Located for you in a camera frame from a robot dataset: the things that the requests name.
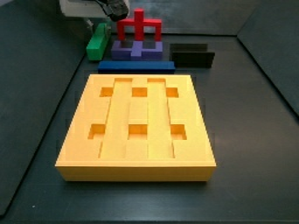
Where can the black angle bracket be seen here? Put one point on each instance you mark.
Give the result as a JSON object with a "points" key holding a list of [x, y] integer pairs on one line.
{"points": [[192, 55]]}

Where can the red three-legged block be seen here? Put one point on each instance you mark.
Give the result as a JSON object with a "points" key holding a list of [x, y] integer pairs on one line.
{"points": [[140, 22]]}

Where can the yellow slotted board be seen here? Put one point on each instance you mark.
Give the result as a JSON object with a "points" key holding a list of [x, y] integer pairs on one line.
{"points": [[137, 131]]}

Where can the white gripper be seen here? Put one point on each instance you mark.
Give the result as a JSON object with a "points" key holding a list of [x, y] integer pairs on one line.
{"points": [[85, 8]]}

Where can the purple three-legged block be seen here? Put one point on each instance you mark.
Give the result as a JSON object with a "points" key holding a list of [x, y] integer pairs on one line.
{"points": [[137, 50]]}

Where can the blue rectangular bar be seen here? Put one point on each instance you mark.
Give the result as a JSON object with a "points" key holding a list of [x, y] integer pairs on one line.
{"points": [[137, 67]]}

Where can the green rectangular bar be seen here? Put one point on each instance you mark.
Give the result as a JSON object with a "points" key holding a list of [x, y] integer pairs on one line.
{"points": [[98, 42]]}

